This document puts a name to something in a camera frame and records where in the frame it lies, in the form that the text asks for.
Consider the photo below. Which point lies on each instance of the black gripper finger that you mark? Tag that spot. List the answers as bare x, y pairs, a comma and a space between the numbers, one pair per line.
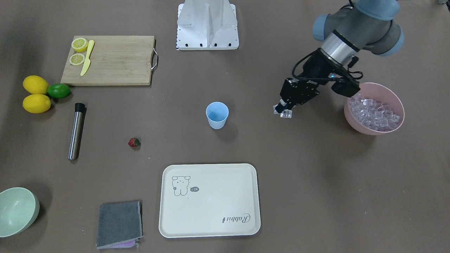
289, 106
280, 107

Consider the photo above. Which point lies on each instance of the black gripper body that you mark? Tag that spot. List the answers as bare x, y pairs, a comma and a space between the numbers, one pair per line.
315, 67

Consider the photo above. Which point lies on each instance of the clear ice cube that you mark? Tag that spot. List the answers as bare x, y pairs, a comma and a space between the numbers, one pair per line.
284, 114

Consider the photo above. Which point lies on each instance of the red strawberry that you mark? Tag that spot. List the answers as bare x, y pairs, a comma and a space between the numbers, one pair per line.
134, 142

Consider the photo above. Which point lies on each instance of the steel muddler black tip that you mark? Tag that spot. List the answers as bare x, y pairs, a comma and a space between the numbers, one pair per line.
75, 140

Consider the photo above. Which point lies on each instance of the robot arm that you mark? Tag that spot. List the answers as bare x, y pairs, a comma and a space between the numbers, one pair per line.
363, 25

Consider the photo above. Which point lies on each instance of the light blue plastic cup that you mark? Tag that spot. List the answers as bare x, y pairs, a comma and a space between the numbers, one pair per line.
217, 114

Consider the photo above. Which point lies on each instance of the pile of ice cubes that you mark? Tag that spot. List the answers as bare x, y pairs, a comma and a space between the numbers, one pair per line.
371, 117

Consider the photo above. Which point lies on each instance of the pink bowl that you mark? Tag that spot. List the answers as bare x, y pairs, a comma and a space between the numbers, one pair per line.
382, 94

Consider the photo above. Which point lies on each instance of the cream rabbit tray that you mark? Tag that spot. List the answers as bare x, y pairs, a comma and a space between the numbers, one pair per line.
206, 200

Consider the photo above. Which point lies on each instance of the bamboo cutting board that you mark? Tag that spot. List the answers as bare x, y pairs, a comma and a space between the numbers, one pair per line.
115, 60

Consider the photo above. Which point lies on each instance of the yellow plastic knife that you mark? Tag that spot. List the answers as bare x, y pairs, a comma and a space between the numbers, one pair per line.
87, 61

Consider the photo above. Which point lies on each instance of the grey folded cloth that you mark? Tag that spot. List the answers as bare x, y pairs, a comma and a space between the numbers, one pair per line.
119, 225

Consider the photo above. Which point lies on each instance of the lemon half lower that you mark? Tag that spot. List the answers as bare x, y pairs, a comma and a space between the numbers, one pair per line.
77, 59

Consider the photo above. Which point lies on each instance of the lemon half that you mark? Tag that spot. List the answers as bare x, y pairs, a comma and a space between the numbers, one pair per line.
77, 59
80, 44

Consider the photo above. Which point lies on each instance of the lemon half upper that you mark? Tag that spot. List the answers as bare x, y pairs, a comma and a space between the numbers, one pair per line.
80, 44

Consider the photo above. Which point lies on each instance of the green lime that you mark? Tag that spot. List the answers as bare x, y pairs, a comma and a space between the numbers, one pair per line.
58, 90

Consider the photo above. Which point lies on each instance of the yellow lemon lower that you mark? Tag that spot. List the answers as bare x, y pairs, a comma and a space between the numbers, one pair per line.
36, 103

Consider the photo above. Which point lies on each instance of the yellow lemon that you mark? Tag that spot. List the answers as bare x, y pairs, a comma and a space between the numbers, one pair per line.
35, 84
36, 103

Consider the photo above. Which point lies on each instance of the yellow lemon upper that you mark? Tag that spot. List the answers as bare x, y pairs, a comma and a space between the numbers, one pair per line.
35, 84

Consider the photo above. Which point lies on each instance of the light green bowl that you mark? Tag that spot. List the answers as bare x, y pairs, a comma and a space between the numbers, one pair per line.
19, 208

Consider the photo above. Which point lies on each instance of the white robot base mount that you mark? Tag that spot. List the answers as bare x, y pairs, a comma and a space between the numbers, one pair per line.
207, 25

